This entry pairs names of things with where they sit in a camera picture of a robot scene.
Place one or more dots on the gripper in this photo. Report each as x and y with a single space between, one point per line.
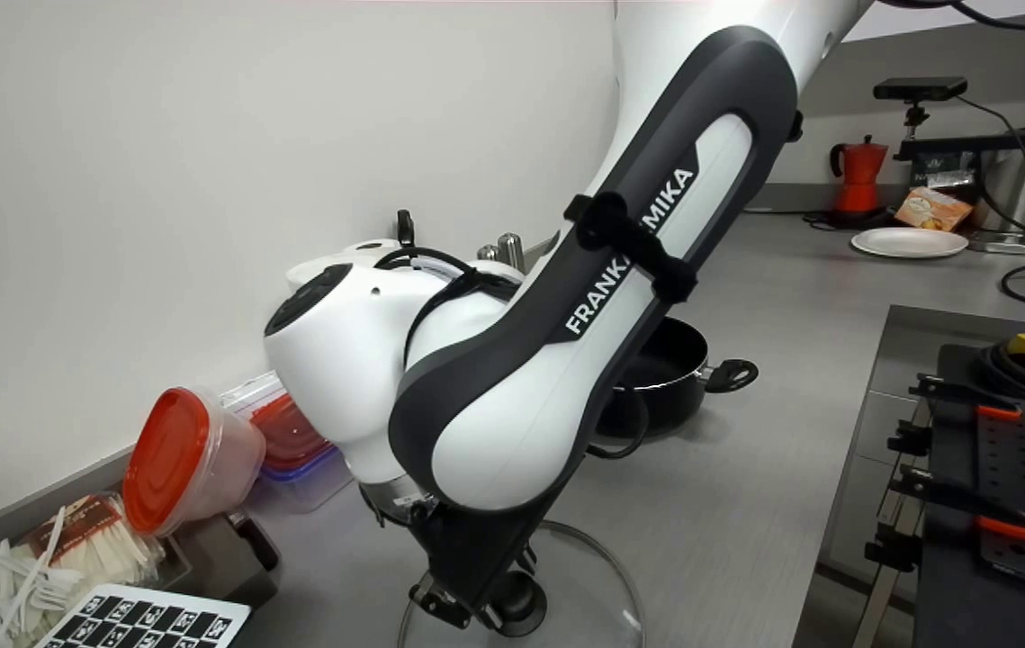
467 553

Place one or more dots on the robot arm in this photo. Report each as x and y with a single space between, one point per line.
512 423

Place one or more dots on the glass lid with black knob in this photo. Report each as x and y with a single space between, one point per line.
584 594

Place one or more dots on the clear container with blue lid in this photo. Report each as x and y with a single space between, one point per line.
310 481

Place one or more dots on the black pot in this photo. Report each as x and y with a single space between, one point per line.
665 369

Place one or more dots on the clear container with orange lid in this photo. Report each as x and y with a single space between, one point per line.
175 459

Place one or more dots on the red moka pot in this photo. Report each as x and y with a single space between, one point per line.
859 175

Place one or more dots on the black and white checker board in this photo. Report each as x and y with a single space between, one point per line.
148 621

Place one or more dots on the heap of white plastic forks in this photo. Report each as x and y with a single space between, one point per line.
71 576

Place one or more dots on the brown paper packet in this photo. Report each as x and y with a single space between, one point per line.
71 531

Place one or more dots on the black clamp with orange trigger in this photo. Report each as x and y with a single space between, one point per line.
980 405
971 504

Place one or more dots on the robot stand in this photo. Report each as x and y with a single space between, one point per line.
1016 504

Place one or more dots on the white plate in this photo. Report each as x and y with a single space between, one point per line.
910 243

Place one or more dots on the orange food box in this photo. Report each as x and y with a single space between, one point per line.
933 210

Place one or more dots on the camera on mount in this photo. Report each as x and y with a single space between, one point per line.
919 88

